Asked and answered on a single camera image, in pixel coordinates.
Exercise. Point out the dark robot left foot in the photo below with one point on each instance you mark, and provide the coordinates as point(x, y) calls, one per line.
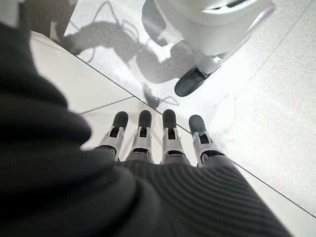
point(187, 84)

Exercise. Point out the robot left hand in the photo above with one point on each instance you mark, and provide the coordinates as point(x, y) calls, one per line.
point(123, 197)

